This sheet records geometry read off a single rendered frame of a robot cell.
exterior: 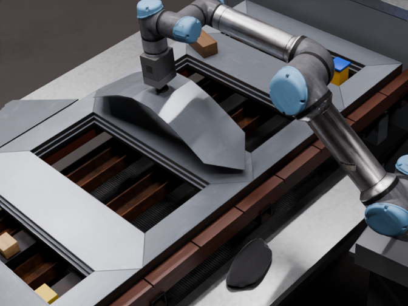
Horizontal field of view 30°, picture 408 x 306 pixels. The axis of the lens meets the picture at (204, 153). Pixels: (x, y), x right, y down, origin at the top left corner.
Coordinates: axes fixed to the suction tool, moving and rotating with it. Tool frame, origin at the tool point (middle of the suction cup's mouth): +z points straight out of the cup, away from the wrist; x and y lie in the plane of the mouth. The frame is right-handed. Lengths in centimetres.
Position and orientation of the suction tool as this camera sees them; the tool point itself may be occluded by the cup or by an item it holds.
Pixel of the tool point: (162, 91)
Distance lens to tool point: 238.6
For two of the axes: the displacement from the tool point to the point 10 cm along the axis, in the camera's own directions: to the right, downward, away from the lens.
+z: 0.9, 7.6, 6.5
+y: -5.9, 5.6, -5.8
